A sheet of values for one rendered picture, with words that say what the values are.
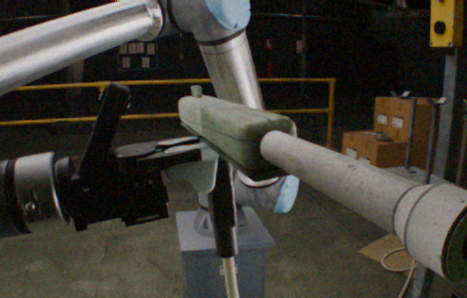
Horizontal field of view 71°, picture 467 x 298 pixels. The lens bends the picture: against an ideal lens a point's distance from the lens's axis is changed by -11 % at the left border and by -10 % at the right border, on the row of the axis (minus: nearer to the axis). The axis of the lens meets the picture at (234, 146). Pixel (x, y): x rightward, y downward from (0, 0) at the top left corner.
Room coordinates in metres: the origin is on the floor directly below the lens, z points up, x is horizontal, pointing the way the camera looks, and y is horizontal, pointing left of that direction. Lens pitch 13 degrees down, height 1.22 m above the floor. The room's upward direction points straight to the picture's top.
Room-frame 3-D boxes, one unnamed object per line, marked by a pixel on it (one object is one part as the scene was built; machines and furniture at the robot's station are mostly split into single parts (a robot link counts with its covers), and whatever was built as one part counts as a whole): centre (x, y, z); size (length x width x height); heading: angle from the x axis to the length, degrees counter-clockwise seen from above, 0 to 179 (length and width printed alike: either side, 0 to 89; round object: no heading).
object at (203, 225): (1.18, 0.05, 0.69); 0.19 x 0.19 x 0.10
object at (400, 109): (3.33, -1.77, 0.69); 0.38 x 0.29 x 0.36; 104
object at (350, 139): (3.52, -1.35, 0.32); 0.38 x 0.29 x 0.36; 111
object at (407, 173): (1.23, -0.68, 0.95); 0.26 x 0.15 x 0.32; 12
